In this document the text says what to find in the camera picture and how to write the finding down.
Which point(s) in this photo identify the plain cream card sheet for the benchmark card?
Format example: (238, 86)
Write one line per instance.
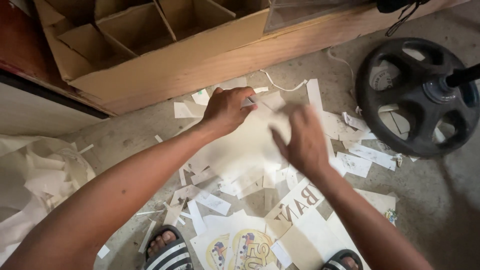
(311, 240)

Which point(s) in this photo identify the black striped right sandal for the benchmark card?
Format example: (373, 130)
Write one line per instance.
(335, 262)

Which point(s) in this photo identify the heap of white paper scraps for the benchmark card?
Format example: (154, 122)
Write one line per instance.
(356, 153)

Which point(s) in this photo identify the person's left foot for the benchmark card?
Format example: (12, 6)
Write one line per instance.
(162, 240)

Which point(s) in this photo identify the dark red wooden panel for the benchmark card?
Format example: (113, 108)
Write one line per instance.
(22, 37)

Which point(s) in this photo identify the person's right hand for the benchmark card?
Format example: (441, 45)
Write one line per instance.
(307, 146)

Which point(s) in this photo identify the person's right foot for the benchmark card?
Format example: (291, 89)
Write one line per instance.
(350, 263)

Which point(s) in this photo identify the thin curled white paper strip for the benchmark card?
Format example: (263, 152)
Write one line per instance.
(281, 87)

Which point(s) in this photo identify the paper sheet with brown letters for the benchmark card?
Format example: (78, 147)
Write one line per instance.
(300, 200)

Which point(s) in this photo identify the person's foot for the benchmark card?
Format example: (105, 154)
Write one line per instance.
(350, 263)
(162, 240)

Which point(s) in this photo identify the black striped sandal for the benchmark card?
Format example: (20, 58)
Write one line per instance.
(335, 262)
(170, 257)

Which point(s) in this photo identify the white board panel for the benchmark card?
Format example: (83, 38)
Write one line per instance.
(41, 112)

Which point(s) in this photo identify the wooden beam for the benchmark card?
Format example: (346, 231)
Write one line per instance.
(322, 41)

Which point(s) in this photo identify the printed sheet with yellow circle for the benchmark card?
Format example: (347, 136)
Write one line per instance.
(251, 243)
(212, 247)

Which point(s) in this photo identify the black striped left sandal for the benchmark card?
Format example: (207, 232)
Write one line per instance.
(170, 257)

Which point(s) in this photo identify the black stand pole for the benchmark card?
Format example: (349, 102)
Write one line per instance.
(463, 75)

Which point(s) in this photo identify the round black stand base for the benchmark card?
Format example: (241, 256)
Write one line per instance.
(412, 93)

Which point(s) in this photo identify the large cream paper sheet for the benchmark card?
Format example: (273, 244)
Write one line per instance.
(240, 150)

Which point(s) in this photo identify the cardboard box with dividers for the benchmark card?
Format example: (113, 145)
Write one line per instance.
(150, 41)

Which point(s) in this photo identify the plastic bag of paper waste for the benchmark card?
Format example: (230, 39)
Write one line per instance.
(41, 180)

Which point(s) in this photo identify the person's left hand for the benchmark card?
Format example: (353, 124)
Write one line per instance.
(225, 110)

